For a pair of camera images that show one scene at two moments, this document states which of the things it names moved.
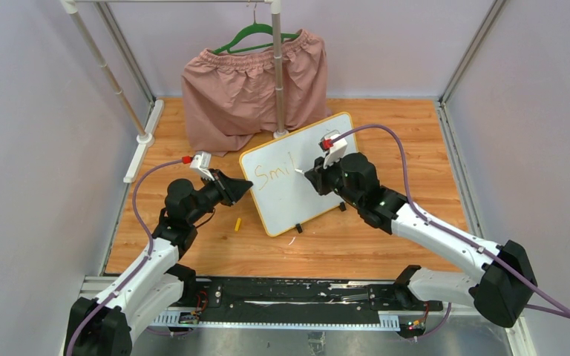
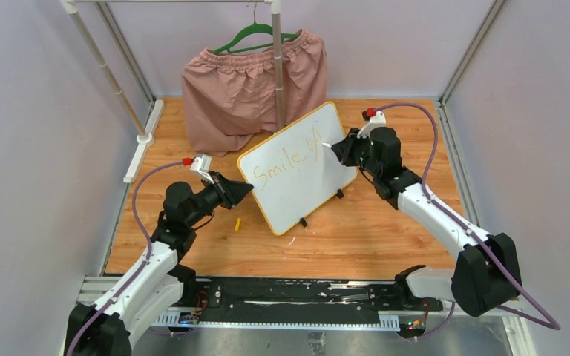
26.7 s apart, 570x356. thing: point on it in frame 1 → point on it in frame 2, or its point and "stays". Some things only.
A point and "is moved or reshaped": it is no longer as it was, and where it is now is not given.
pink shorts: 229,98 stays
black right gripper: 318,178 → 345,148
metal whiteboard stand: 298,226 → 340,194
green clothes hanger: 254,27 stays
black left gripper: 230,190 stays
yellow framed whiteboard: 283,198 is moved or reshaped
